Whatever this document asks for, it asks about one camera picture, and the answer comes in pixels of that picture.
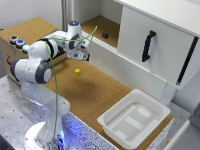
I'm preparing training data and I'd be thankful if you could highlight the blue button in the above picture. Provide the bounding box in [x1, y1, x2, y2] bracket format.
[15, 38, 26, 48]

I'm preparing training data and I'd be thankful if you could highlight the green button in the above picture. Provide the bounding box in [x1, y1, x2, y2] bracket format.
[21, 43, 32, 53]

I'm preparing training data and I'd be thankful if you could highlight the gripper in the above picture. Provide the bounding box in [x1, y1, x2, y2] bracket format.
[68, 39, 92, 63]

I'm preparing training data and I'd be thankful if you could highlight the white cabinet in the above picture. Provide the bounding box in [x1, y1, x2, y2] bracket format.
[61, 0, 200, 108]

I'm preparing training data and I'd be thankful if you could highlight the red button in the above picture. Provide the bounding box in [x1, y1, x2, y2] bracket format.
[9, 34, 19, 45]

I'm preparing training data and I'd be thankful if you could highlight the white sliding door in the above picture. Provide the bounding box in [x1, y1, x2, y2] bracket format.
[116, 5, 200, 87]

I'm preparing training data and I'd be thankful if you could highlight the white plastic box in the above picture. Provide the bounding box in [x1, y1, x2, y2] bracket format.
[96, 88, 172, 150]

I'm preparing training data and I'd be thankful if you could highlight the green cable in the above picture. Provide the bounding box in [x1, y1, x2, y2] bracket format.
[44, 25, 99, 150]

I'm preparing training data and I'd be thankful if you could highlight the black door handle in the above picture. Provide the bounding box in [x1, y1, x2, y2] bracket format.
[141, 30, 157, 63]

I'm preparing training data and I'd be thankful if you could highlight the yellow block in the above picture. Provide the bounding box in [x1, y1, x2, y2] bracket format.
[74, 68, 82, 77]

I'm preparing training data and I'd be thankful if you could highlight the purple block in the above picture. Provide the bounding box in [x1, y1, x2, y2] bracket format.
[101, 31, 110, 39]

